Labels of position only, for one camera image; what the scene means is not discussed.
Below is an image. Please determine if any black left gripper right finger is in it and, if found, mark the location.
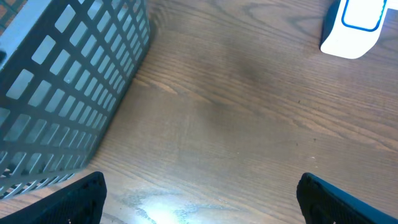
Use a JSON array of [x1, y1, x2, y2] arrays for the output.
[[296, 172, 397, 224]]

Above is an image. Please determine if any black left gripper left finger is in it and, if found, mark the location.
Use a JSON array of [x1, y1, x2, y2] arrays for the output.
[[1, 171, 107, 224]]

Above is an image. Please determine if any grey plastic mesh basket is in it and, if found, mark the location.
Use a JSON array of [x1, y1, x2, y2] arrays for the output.
[[1, 0, 150, 200]]

